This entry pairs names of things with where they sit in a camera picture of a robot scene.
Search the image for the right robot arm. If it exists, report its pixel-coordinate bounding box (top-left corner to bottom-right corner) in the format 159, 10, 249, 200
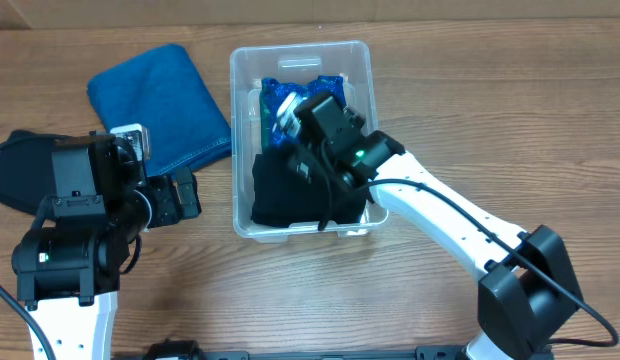
276, 92, 583, 359

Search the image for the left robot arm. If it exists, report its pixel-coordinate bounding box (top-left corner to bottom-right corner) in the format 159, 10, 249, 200
11, 133, 201, 359

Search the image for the clear plastic storage bin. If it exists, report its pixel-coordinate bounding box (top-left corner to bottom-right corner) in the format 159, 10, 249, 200
230, 40, 379, 243

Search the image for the blue sparkly cloth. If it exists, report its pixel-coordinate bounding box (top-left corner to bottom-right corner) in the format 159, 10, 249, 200
259, 75, 346, 149

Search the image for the folded blue denim cloth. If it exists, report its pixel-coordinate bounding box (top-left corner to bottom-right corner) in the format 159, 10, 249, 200
87, 44, 232, 176

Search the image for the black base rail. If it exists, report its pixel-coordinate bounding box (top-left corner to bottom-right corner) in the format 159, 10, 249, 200
113, 339, 468, 360

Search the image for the black cloth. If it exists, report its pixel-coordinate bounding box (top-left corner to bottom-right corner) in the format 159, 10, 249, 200
0, 138, 55, 215
251, 143, 367, 228

